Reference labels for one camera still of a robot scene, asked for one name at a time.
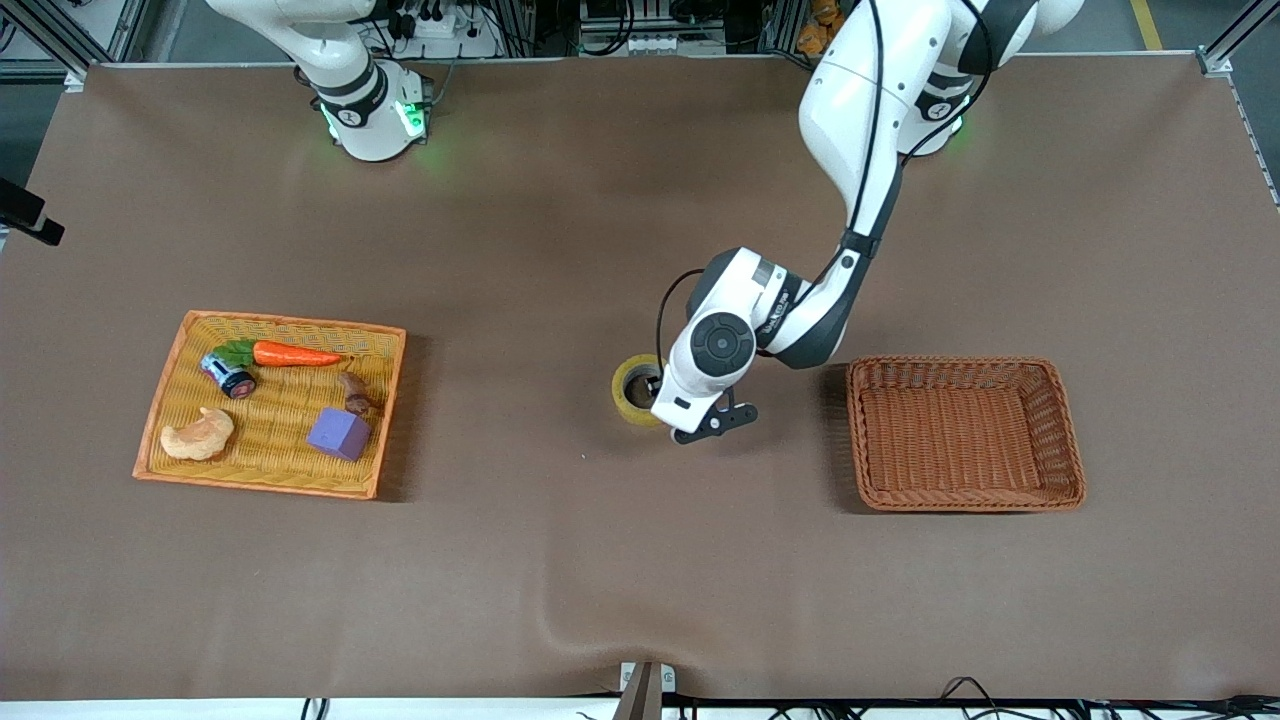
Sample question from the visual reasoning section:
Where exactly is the bag of orange snacks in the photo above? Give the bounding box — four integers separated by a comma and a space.
797, 0, 847, 56

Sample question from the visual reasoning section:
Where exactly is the yellowish tape roll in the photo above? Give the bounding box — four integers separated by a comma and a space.
611, 353, 669, 430

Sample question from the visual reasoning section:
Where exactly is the grey aluminium frame post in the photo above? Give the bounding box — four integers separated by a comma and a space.
0, 0, 151, 83

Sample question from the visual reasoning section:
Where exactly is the brown table cover sheet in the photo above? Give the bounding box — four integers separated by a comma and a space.
0, 55, 1280, 701

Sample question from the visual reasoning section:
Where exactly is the toy croissant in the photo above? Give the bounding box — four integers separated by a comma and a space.
160, 406, 236, 462

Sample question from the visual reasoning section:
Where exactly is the white power strip with plugs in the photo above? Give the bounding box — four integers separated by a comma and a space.
395, 0, 501, 59

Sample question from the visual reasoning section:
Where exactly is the long white power strip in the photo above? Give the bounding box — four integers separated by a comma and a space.
580, 35, 691, 57

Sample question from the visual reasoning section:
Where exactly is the black arched cable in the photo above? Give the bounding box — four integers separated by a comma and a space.
935, 676, 1013, 720

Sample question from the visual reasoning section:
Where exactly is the metal table edge clamp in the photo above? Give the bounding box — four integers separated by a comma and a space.
618, 660, 678, 720

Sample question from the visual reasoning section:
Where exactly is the aluminium frame corner profile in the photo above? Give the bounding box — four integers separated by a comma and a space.
1197, 0, 1280, 79

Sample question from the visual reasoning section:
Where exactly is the brown toy root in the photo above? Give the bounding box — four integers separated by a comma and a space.
338, 370, 385, 416

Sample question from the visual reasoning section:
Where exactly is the purple foam cube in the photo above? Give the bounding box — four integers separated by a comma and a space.
306, 406, 372, 461

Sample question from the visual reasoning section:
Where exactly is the black floor cable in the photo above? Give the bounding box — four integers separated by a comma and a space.
1010, 692, 1280, 720

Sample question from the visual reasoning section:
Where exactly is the orange toy carrot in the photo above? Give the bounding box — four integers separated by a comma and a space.
213, 339, 344, 369

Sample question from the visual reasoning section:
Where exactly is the brown wicker basket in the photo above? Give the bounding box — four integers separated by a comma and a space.
846, 356, 1087, 514

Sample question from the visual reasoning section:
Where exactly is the small printed can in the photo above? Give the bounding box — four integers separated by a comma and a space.
201, 352, 257, 400

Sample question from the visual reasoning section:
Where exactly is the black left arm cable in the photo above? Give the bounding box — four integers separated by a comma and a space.
655, 0, 996, 386

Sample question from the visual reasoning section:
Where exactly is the yellow wicker tray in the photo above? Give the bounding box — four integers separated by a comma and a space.
132, 310, 408, 500

